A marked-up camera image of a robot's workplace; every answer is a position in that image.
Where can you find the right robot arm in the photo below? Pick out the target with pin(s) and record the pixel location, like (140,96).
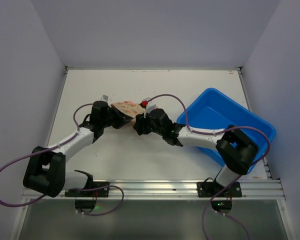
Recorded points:
(235,148)

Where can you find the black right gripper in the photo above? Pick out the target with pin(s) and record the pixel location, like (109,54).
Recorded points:
(141,124)

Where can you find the floral mesh laundry bag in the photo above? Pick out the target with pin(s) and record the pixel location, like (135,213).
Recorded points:
(129,108)

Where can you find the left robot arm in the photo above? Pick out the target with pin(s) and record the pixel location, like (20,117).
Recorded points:
(46,170)

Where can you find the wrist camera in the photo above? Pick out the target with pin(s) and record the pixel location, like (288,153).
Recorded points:
(104,98)
(147,106)

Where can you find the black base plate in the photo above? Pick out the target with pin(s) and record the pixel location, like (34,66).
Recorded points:
(93,189)
(208,188)

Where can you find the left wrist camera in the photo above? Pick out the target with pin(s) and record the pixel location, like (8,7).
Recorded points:
(104,98)

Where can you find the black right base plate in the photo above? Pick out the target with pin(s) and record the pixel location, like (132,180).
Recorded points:
(208,188)

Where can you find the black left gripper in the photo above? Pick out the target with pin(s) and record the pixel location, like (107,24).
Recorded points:
(115,117)

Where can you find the blue plastic bin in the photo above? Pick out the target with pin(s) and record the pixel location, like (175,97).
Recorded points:
(213,110)

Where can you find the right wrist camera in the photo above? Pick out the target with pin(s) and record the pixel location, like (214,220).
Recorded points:
(147,106)

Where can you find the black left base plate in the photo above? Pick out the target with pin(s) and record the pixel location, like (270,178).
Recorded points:
(93,189)

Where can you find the aluminium front rail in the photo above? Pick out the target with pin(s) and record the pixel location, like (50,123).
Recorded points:
(191,190)

